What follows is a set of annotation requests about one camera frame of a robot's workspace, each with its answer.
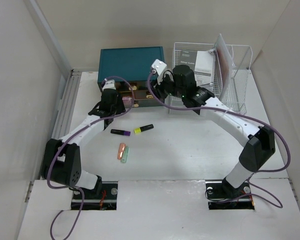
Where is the black purple marker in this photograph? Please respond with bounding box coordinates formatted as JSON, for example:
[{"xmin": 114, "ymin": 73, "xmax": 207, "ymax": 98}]
[{"xmin": 110, "ymin": 129, "xmax": 131, "ymax": 137}]

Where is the orange highlighter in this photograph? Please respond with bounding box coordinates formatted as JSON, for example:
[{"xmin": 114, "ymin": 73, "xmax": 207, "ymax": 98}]
[{"xmin": 117, "ymin": 143, "xmax": 126, "ymax": 160}]

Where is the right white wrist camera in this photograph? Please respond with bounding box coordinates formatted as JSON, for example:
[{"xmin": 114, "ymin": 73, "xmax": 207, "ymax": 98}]
[{"xmin": 151, "ymin": 59, "xmax": 168, "ymax": 83}]

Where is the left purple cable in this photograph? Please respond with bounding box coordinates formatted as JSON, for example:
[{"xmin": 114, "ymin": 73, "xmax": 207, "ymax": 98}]
[{"xmin": 46, "ymin": 76, "xmax": 137, "ymax": 237}]

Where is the purple cable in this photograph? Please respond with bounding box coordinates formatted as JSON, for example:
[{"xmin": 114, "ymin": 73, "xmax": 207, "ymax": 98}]
[
  {"xmin": 46, "ymin": 76, "xmax": 137, "ymax": 237},
  {"xmin": 147, "ymin": 69, "xmax": 291, "ymax": 210}
]

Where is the clear mesh zip pouch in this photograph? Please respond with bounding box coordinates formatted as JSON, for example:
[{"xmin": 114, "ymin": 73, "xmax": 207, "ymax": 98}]
[{"xmin": 213, "ymin": 34, "xmax": 235, "ymax": 102}]

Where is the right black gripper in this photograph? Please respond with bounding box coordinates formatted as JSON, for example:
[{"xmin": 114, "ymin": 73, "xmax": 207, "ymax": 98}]
[{"xmin": 147, "ymin": 72, "xmax": 185, "ymax": 100}]

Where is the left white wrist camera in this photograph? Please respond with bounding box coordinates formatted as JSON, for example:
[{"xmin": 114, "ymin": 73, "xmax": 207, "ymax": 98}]
[{"xmin": 101, "ymin": 79, "xmax": 116, "ymax": 92}]

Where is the green highlighter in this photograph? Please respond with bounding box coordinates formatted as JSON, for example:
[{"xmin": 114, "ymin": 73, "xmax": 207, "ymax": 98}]
[{"xmin": 120, "ymin": 146, "xmax": 129, "ymax": 163}]

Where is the white wire file rack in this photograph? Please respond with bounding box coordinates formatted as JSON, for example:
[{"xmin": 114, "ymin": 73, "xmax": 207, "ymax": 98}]
[{"xmin": 172, "ymin": 42, "xmax": 253, "ymax": 115}]

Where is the black yellow highlighter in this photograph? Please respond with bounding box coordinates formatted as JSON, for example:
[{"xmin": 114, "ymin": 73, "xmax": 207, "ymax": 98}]
[{"xmin": 134, "ymin": 124, "xmax": 154, "ymax": 134}]

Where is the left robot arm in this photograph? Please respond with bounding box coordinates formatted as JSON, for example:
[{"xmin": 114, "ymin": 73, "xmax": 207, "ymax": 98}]
[{"xmin": 40, "ymin": 88, "xmax": 126, "ymax": 199}]

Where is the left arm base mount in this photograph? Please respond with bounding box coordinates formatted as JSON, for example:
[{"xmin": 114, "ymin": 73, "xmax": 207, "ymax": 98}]
[{"xmin": 69, "ymin": 181, "xmax": 118, "ymax": 211}]

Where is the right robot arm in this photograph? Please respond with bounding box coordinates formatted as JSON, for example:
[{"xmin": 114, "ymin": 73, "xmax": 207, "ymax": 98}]
[{"xmin": 147, "ymin": 60, "xmax": 276, "ymax": 199}]

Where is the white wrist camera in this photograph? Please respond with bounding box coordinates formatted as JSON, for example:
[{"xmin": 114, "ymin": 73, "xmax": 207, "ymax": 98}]
[
  {"xmin": 101, "ymin": 79, "xmax": 116, "ymax": 92},
  {"xmin": 151, "ymin": 59, "xmax": 168, "ymax": 83}
]

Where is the teal drawer organizer box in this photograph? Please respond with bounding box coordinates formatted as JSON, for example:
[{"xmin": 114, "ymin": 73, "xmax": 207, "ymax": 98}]
[{"xmin": 97, "ymin": 46, "xmax": 165, "ymax": 108}]

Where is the aluminium frame rail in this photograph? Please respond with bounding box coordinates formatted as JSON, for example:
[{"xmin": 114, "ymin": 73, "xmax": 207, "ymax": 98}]
[{"xmin": 24, "ymin": 68, "xmax": 82, "ymax": 202}]

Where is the grey setup guide booklet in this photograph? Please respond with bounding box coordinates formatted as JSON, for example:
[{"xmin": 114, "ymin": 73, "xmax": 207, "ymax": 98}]
[{"xmin": 176, "ymin": 49, "xmax": 217, "ymax": 87}]

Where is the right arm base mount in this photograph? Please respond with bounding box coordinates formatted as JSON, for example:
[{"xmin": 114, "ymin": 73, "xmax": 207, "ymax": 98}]
[{"xmin": 204, "ymin": 180, "xmax": 255, "ymax": 210}]

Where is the pink glue stick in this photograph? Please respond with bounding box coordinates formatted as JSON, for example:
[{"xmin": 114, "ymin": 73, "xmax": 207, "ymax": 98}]
[{"xmin": 122, "ymin": 97, "xmax": 133, "ymax": 108}]

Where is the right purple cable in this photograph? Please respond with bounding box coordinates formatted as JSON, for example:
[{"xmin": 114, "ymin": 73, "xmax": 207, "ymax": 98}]
[{"xmin": 147, "ymin": 69, "xmax": 291, "ymax": 210}]

